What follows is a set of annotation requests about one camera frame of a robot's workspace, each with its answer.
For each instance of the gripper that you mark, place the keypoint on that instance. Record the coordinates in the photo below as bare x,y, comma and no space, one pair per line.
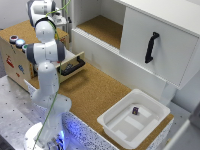
60,19

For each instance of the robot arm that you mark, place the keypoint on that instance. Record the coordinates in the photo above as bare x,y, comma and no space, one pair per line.
47,80

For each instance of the wooden drawer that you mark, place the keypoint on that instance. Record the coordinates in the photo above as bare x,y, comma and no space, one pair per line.
71,58

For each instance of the wooden drawer box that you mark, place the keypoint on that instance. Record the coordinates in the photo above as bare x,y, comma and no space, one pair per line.
13,66

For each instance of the green button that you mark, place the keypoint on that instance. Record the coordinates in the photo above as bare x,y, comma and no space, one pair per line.
24,47

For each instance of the blue button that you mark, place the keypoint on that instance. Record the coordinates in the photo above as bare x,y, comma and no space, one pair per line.
20,42

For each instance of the red button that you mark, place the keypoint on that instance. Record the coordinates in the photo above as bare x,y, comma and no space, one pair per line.
13,38

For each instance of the purple block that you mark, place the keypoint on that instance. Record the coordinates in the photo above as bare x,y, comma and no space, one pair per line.
135,110

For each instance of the white sliding door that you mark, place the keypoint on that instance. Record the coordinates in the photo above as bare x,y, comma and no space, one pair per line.
173,56

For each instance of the white plastic box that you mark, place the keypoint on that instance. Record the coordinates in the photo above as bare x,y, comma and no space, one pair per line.
133,128

